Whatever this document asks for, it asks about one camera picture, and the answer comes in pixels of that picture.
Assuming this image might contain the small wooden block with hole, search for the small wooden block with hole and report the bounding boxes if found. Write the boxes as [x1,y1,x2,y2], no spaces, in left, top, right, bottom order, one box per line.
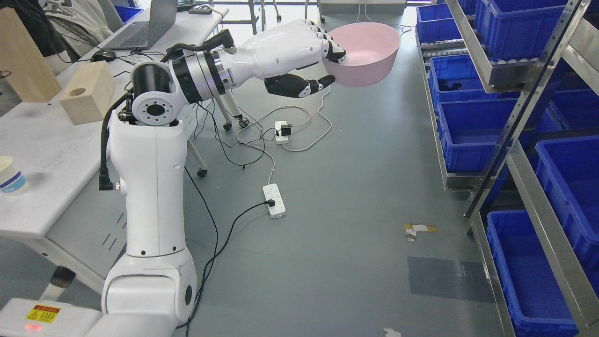
[59,60,115,125]

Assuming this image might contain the steel shelf rack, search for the steel shelf rack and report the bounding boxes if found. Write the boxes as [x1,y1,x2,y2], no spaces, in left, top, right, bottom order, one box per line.
[416,0,599,337]

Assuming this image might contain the black computer mouse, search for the black computer mouse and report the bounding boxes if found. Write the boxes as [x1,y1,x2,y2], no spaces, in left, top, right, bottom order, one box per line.
[90,49,117,62]

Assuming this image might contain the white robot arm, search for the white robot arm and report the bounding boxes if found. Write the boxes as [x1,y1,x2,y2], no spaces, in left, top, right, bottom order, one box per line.
[87,29,235,337]

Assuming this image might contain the white power strip near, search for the white power strip near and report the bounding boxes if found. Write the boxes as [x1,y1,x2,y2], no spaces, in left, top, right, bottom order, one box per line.
[263,183,286,218]

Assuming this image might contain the silver laptop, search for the silver laptop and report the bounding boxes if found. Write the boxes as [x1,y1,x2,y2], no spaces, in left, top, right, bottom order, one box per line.
[103,0,178,51]

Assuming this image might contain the white power strip far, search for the white power strip far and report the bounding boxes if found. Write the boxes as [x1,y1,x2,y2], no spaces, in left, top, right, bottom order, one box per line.
[274,121,292,144]

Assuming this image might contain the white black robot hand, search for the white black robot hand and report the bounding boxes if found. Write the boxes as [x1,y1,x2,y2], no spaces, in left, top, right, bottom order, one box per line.
[216,19,346,98]

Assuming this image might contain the tall wooden block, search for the tall wooden block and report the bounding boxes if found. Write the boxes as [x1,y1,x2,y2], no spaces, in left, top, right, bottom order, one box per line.
[0,7,62,103]

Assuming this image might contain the white table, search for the white table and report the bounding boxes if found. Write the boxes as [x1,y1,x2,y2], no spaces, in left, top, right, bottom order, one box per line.
[0,6,230,295]

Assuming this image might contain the pink bowl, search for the pink bowl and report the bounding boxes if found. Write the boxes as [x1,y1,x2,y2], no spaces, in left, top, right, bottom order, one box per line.
[323,22,402,87]

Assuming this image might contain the white power strip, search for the white power strip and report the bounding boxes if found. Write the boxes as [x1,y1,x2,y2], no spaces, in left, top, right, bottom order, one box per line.
[274,121,292,144]
[263,183,286,218]

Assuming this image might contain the white paper cup blue band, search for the white paper cup blue band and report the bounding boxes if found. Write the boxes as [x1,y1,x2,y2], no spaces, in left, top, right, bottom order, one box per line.
[0,155,29,197]

